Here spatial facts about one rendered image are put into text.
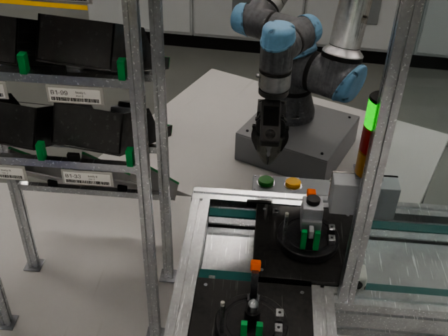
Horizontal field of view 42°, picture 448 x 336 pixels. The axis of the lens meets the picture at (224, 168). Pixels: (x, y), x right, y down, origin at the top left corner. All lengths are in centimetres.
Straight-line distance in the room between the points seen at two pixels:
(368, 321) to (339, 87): 65
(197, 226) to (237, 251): 11
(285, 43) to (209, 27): 307
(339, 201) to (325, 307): 25
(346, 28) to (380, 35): 269
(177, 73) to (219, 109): 211
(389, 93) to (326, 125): 85
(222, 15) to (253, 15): 286
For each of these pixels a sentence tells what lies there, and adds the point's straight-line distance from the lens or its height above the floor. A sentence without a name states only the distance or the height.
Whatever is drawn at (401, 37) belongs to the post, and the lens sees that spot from 89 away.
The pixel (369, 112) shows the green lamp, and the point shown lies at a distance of 99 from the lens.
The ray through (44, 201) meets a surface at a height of 86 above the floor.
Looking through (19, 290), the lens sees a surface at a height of 86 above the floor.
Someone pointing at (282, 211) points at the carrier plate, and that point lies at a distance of 140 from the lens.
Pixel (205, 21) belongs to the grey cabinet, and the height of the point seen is 23.
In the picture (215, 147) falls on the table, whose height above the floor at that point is 86.
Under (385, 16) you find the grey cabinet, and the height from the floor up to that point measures 37.
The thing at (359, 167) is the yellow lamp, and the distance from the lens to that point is 105.
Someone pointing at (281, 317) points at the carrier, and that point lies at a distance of 114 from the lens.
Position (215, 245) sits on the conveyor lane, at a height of 92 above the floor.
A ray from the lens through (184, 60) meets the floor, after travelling 427.
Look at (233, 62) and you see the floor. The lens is 425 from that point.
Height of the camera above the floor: 188
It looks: 37 degrees down
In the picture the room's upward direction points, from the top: 2 degrees clockwise
